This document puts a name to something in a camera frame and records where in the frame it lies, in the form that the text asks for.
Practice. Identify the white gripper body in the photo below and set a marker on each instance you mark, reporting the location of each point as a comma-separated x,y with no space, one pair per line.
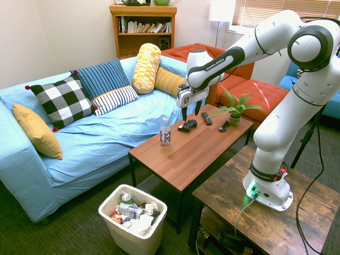
192,97

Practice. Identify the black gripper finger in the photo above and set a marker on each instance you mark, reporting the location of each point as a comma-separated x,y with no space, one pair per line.
198,108
184,113

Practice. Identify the clear plastic bottle purple label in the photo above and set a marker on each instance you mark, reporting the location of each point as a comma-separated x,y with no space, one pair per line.
165,134

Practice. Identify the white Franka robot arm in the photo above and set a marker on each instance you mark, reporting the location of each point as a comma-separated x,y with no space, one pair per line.
292,106

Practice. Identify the white plastic trash bin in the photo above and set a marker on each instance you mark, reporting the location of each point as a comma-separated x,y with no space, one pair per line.
132,241

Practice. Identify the black game controller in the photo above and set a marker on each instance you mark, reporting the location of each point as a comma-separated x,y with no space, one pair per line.
189,125

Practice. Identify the black remote control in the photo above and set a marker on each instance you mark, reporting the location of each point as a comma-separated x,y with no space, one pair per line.
206,118

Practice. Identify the mustard striped pillow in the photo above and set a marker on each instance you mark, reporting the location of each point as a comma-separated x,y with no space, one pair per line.
168,81

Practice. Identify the small black gadget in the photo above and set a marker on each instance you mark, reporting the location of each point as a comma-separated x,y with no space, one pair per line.
224,127

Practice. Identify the small potted green fern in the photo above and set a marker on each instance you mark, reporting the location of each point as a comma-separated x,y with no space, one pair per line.
236,110

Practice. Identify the orange armchair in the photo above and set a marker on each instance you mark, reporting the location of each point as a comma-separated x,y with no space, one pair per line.
239,70

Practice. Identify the yellow white patterned bolster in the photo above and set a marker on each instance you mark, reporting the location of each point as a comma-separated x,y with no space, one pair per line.
146,69

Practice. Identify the small black speaker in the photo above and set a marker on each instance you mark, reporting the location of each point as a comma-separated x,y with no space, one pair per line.
164,43

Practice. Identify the orange ottoman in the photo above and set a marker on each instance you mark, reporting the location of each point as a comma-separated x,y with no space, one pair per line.
263,95

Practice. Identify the white navy striped pillow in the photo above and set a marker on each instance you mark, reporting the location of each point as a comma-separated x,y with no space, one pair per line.
117,99

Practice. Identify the light blue sofa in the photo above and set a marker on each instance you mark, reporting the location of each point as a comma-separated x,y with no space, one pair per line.
106,143

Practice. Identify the row of paperback books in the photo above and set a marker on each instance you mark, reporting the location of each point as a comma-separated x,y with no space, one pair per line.
143,27

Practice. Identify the blue striped pillow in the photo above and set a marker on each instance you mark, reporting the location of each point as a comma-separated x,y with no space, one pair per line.
103,77

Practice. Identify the white shade floor lamp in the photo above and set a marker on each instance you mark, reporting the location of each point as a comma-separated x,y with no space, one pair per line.
221,10

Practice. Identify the wooden bookshelf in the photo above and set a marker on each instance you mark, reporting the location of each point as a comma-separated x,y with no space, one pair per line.
143,10

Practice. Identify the green bowl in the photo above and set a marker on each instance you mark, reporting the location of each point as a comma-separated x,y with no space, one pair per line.
161,2

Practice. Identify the crumpled white tissue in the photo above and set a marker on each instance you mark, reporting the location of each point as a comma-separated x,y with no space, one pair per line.
151,208

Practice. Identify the green drink can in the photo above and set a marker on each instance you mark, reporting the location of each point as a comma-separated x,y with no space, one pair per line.
127,198

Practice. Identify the zigzag black white pillow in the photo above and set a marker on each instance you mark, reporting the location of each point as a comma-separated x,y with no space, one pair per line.
300,72

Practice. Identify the black object on bookshelf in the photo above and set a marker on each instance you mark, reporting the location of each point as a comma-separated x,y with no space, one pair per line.
135,2

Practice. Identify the large white paper tissue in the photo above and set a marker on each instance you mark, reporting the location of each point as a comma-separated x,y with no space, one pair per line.
139,225

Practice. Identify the black white checkered pillow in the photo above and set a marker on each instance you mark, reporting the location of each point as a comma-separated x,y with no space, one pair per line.
63,101

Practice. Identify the wooden window blinds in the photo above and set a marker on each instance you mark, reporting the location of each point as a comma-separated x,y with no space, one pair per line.
279,10

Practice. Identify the blue armchair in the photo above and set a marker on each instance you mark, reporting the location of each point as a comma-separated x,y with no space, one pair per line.
332,106

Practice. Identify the black power strip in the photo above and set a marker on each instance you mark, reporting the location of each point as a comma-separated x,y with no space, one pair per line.
228,240

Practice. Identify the rustic dark wood table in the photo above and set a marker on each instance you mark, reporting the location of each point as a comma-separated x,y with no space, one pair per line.
265,225

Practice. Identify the plain mustard yellow pillow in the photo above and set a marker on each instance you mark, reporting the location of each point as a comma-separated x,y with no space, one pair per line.
37,132

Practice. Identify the wood coffee table black frame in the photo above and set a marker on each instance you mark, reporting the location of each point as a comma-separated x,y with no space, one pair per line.
191,154

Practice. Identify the black camera tripod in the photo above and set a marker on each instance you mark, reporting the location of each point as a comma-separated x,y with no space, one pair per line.
305,139

